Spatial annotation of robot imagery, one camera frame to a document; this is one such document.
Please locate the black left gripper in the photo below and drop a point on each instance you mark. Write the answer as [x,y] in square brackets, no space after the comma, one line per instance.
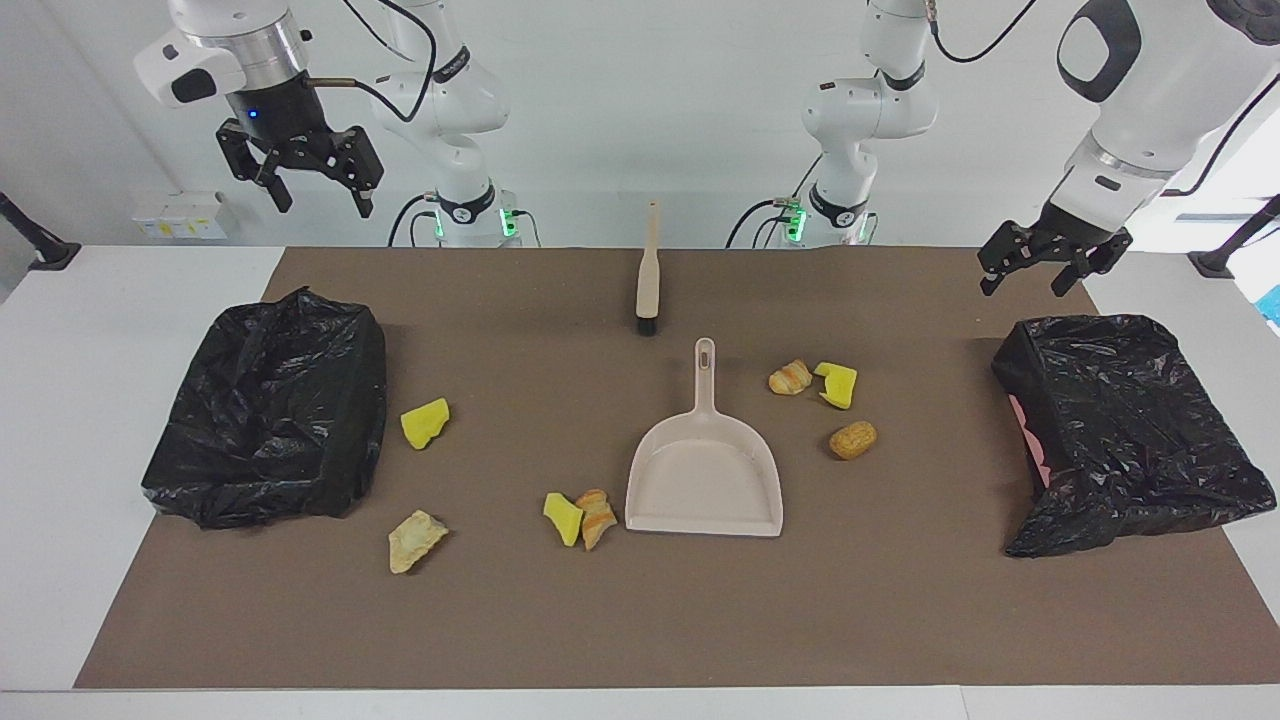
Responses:
[1060,245]

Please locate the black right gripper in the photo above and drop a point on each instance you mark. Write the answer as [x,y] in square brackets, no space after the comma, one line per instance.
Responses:
[300,135]

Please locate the notched yellow sponge piece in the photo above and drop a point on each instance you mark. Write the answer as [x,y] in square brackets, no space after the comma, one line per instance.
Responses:
[838,385]

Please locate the brown round bun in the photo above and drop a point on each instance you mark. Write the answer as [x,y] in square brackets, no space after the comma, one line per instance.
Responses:
[853,440]

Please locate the small golden croissant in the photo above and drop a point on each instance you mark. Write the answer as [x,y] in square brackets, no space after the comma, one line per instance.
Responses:
[790,378]

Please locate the beige hand brush black bristles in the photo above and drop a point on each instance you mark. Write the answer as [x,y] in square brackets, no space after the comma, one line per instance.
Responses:
[648,290]

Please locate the tan bread chunk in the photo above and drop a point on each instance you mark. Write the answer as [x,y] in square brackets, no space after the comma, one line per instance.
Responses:
[413,541]

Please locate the beige plastic dustpan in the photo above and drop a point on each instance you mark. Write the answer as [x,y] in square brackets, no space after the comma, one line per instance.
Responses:
[700,470]

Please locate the striped orange croissant piece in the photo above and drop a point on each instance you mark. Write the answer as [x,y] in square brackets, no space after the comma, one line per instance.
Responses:
[598,518]

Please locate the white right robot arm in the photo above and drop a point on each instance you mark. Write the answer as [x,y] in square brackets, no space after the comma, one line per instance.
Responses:
[455,110]

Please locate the pink bin with black bag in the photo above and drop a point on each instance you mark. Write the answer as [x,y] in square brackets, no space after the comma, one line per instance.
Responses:
[1130,430]

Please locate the bin lined with black bag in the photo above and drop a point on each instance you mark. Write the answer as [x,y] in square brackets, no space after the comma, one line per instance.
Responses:
[260,420]

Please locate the blue object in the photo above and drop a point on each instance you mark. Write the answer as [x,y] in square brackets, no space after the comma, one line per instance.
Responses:
[1273,305]

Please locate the brown table mat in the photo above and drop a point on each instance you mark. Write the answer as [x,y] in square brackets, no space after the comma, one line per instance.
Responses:
[640,610]

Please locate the white wall socket box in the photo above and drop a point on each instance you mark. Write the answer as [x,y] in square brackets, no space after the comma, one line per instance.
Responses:
[180,214]

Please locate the black camera stand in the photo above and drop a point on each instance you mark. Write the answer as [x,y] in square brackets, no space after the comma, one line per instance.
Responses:
[45,250]
[1225,258]

